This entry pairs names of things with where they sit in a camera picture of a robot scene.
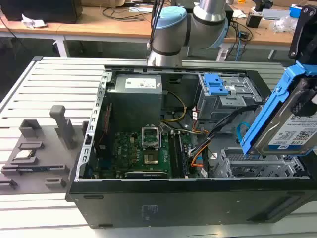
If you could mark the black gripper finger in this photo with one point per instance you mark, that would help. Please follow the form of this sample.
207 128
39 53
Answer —
302 29
311 49

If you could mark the hard disk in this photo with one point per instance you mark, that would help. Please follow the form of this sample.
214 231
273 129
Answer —
280 119

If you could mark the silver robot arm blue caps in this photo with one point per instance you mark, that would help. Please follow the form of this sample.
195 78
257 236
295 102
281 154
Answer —
171 37

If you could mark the metal disk bay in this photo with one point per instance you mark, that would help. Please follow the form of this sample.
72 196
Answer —
250 163

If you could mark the black expansion slot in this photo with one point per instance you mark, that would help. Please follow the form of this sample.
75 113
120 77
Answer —
146 174

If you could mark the clear plastic bags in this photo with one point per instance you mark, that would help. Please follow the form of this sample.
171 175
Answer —
284 24

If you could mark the blue cardboard box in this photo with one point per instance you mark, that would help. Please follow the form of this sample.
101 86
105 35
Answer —
296 11

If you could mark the flat grey box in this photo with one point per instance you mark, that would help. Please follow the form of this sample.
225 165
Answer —
275 13

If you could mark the small black box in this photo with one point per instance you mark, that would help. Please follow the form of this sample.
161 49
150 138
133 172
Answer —
253 20

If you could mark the blue plastic drive latch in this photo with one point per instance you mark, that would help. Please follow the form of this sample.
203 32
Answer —
215 85

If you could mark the grey metal drive cage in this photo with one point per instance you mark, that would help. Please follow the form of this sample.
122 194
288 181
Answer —
223 106

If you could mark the black RAM slots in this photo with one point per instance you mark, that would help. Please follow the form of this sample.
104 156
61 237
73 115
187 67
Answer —
178 156

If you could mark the grey power supply unit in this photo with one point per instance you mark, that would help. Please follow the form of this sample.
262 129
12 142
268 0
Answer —
135 99

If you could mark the gold square chip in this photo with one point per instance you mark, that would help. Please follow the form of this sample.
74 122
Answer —
151 158

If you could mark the wooden desk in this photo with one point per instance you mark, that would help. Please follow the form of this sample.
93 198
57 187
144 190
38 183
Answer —
99 29

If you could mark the black open PC case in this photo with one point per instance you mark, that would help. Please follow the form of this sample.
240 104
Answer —
173 203

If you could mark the green motherboard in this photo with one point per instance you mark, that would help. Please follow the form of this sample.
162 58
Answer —
128 153

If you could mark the large black box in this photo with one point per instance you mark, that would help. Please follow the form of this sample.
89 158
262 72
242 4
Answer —
42 10

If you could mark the crumpled white paper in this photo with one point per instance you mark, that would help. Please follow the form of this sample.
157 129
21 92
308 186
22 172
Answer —
33 21

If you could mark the grey parts rack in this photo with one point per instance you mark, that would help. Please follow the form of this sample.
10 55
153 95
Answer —
54 158

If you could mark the black RAM stick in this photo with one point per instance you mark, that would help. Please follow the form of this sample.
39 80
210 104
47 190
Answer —
34 170

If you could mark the silver CPU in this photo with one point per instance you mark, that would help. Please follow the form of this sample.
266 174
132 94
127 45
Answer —
24 154

